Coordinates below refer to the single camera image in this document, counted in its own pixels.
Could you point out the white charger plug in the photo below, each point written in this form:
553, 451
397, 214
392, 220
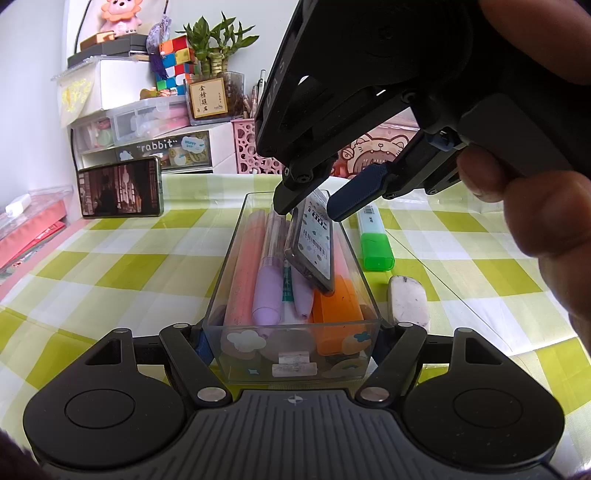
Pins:
18, 205

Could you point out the small purple pen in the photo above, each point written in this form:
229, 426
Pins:
302, 297

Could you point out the smartphone with green case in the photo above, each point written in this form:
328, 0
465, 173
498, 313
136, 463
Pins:
120, 187

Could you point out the green checked tablecloth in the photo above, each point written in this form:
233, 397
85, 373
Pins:
138, 258

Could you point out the grey eraser box with barcode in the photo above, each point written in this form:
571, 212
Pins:
314, 244

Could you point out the green highlighter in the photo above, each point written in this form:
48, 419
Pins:
376, 249

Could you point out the white eraser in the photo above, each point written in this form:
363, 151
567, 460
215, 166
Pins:
408, 302

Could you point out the small figurine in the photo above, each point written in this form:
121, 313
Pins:
157, 92

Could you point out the green bamboo plant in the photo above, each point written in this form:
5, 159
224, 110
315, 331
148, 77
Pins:
214, 50

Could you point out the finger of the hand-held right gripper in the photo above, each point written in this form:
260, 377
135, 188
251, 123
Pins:
355, 194
295, 194

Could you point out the calligraphy plaque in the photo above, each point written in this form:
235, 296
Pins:
207, 97

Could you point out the pink cartoon pencil case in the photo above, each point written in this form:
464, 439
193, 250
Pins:
364, 152

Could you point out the bunch of assorted pens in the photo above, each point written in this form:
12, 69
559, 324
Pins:
254, 101

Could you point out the long neon pink pen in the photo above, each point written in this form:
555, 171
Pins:
244, 267

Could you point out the clear plastic drawer organizer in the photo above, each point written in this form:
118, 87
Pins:
147, 134

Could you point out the neon orange highlighter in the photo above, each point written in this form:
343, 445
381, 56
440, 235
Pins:
337, 309

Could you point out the person's right hand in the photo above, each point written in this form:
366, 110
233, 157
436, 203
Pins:
545, 221

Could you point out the white green glue stick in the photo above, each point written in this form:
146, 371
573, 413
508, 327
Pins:
287, 295

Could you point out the purple pen with cartoon cap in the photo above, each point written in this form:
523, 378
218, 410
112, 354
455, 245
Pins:
268, 290

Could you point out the colourful puzzle cube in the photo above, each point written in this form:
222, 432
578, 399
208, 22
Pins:
178, 60

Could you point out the glass planter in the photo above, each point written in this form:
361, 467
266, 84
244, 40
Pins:
236, 92

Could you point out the pink lion toy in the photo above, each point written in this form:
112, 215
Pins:
120, 14

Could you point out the white storage box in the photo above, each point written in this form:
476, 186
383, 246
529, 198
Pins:
120, 83

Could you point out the pink flat box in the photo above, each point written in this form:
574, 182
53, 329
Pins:
32, 230

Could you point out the pink perforated pen holder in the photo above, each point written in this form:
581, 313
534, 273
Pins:
244, 147

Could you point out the small brown box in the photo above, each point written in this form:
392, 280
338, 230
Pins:
97, 40

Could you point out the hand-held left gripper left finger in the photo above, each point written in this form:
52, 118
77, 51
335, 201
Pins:
201, 350

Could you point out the clear plastic tray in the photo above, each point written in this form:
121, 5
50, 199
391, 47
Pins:
217, 332

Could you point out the purple tassel charm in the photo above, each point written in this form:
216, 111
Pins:
159, 37

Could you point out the yellow sticker sheet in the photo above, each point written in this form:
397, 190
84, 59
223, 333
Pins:
74, 97

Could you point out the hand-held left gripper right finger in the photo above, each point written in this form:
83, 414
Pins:
397, 364

